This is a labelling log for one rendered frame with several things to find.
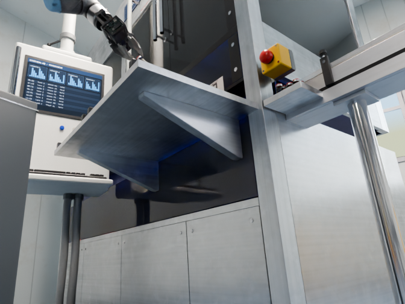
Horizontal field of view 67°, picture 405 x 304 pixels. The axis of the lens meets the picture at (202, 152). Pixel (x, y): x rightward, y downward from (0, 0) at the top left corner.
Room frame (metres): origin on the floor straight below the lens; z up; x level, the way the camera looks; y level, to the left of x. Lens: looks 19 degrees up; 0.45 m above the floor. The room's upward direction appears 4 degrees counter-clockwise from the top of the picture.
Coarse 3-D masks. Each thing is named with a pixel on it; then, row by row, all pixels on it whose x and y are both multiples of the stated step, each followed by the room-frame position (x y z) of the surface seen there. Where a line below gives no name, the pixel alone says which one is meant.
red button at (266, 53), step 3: (264, 51) 0.75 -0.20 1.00; (267, 51) 0.75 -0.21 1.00; (270, 51) 0.75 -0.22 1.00; (261, 54) 0.76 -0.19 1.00; (264, 54) 0.75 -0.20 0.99; (267, 54) 0.75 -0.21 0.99; (270, 54) 0.75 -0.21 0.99; (261, 57) 0.76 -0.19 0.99; (264, 57) 0.75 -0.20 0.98; (267, 57) 0.75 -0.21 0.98; (270, 57) 0.75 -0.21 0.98; (261, 60) 0.77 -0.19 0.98; (264, 60) 0.76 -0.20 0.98; (267, 60) 0.76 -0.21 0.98; (270, 60) 0.76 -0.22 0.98; (264, 63) 0.77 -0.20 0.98; (267, 63) 0.77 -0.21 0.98
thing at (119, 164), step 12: (84, 156) 1.09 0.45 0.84; (96, 156) 1.11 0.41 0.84; (108, 156) 1.14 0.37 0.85; (120, 156) 1.17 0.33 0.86; (108, 168) 1.15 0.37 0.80; (120, 168) 1.17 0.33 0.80; (132, 168) 1.20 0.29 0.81; (144, 168) 1.24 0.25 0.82; (156, 168) 1.27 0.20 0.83; (132, 180) 1.22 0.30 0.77; (144, 180) 1.24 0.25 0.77; (156, 180) 1.27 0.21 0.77
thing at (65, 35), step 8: (64, 16) 1.45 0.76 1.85; (72, 16) 1.46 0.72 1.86; (64, 24) 1.44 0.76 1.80; (72, 24) 1.46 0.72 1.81; (64, 32) 1.43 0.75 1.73; (72, 32) 1.46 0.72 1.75; (64, 40) 1.44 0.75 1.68; (72, 40) 1.47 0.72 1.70; (64, 48) 1.43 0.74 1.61; (72, 48) 1.48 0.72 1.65
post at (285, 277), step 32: (256, 0) 0.85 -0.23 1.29; (256, 32) 0.84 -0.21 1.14; (256, 64) 0.82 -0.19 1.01; (256, 96) 0.83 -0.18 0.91; (256, 128) 0.85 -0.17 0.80; (256, 160) 0.86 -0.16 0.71; (288, 192) 0.86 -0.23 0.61; (288, 224) 0.84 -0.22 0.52; (288, 256) 0.83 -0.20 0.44; (288, 288) 0.82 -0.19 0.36
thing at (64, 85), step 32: (32, 64) 1.31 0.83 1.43; (64, 64) 1.39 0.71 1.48; (96, 64) 1.49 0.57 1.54; (32, 96) 1.32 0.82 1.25; (64, 96) 1.40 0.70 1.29; (96, 96) 1.49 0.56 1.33; (64, 128) 1.41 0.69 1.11; (32, 160) 1.34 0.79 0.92; (64, 160) 1.42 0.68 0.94; (64, 192) 1.51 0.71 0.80
